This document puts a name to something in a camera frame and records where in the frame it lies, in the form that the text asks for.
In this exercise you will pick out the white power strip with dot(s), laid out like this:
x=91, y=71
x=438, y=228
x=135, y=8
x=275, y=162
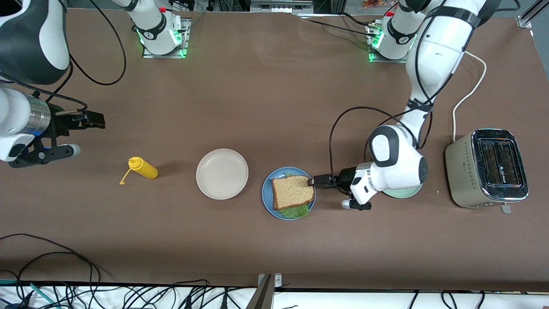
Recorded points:
x=283, y=6

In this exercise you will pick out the orange snack packet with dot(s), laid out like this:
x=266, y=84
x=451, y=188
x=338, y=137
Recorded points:
x=377, y=3

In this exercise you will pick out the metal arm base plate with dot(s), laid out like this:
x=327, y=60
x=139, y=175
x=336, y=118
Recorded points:
x=373, y=58
x=146, y=54

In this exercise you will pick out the brown bread slice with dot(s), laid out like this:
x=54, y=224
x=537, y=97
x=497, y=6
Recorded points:
x=292, y=192

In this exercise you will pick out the green lettuce leaf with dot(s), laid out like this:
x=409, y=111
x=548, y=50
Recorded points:
x=296, y=211

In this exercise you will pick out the green plate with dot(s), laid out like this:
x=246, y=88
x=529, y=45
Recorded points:
x=403, y=194

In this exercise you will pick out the aluminium frame profile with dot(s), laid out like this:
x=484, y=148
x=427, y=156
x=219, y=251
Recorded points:
x=525, y=21
x=263, y=296

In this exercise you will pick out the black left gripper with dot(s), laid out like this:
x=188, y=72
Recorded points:
x=344, y=177

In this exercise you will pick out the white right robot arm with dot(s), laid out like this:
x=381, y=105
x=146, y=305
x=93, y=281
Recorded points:
x=30, y=43

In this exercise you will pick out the yellow mustard squeeze bottle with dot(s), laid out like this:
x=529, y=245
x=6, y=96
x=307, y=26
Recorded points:
x=143, y=168

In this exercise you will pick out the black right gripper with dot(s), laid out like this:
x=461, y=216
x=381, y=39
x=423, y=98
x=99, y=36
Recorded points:
x=58, y=124

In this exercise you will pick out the beige plate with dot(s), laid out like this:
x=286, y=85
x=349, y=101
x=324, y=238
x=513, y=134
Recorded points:
x=222, y=174

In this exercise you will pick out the beige chrome toaster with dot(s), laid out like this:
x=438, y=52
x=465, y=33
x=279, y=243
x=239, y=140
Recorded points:
x=461, y=176

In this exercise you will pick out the blue plate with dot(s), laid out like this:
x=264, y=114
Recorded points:
x=266, y=195

